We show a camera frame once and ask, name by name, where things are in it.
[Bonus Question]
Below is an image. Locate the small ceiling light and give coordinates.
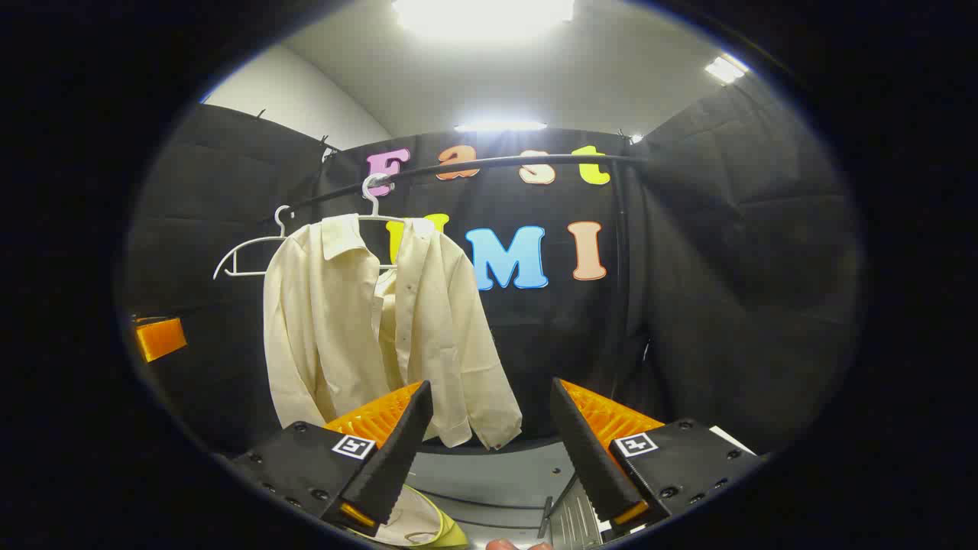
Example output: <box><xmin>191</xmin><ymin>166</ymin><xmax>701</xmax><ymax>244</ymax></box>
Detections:
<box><xmin>704</xmin><ymin>55</ymin><xmax>748</xmax><ymax>85</ymax></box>

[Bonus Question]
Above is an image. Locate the long ceiling light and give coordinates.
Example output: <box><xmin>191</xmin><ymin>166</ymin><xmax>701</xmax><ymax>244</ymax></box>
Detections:
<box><xmin>455</xmin><ymin>120</ymin><xmax>547</xmax><ymax>133</ymax></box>

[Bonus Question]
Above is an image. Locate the large ceiling light panel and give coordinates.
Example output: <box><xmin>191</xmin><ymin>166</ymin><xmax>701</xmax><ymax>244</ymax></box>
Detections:
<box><xmin>393</xmin><ymin>0</ymin><xmax>574</xmax><ymax>39</ymax></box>

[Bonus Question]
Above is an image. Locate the black clothes rack rail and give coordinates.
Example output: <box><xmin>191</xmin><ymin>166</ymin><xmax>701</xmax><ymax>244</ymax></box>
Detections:
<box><xmin>287</xmin><ymin>153</ymin><xmax>650</xmax><ymax>398</ymax></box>

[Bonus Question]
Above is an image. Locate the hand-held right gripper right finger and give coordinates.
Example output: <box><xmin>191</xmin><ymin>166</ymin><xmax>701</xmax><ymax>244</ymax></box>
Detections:
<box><xmin>550</xmin><ymin>377</ymin><xmax>767</xmax><ymax>535</ymax></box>

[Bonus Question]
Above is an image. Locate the ribbed grey metal object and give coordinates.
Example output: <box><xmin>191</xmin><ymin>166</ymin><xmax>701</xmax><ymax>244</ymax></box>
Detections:
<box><xmin>544</xmin><ymin>474</ymin><xmax>606</xmax><ymax>547</ymax></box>

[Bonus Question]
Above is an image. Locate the black backdrop cloth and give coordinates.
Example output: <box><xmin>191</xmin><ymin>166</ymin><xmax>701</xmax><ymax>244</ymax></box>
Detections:
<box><xmin>126</xmin><ymin>103</ymin><xmax>864</xmax><ymax>459</ymax></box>

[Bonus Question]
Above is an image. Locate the cream button-up shirt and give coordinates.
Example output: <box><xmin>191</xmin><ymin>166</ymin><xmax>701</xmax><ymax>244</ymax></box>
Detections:
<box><xmin>263</xmin><ymin>214</ymin><xmax>523</xmax><ymax>450</ymax></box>

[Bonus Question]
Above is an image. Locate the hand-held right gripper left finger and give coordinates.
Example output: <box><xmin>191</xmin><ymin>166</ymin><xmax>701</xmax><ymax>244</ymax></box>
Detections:
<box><xmin>229</xmin><ymin>380</ymin><xmax>435</xmax><ymax>537</ymax></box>

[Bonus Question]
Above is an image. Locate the white plastic clothes hanger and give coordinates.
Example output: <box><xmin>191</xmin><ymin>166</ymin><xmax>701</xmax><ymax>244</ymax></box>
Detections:
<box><xmin>359</xmin><ymin>173</ymin><xmax>417</xmax><ymax>270</ymax></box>
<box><xmin>213</xmin><ymin>205</ymin><xmax>295</xmax><ymax>280</ymax></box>

